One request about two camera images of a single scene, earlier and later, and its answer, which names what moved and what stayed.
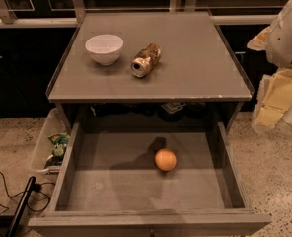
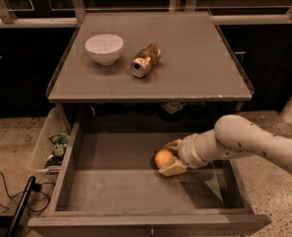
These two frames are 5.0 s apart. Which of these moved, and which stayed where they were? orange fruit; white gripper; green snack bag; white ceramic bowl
Moved: white gripper
Stayed: orange fruit; green snack bag; white ceramic bowl
